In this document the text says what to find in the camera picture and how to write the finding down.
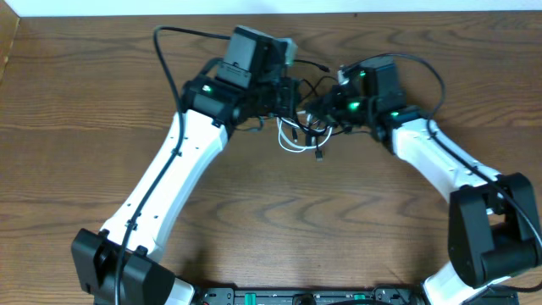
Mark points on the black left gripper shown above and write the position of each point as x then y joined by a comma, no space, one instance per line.
286,98

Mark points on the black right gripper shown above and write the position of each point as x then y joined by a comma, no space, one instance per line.
326,105

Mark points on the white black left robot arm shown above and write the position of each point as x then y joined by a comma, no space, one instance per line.
121,263

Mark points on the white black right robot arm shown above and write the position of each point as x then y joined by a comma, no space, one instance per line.
494,233

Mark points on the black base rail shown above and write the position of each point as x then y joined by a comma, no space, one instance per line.
380,295

